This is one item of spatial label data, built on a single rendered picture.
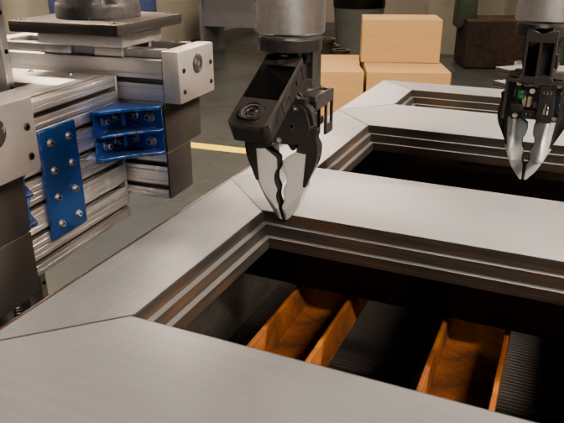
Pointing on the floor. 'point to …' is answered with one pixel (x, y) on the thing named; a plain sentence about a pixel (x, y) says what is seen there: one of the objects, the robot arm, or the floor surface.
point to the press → (484, 38)
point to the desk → (224, 18)
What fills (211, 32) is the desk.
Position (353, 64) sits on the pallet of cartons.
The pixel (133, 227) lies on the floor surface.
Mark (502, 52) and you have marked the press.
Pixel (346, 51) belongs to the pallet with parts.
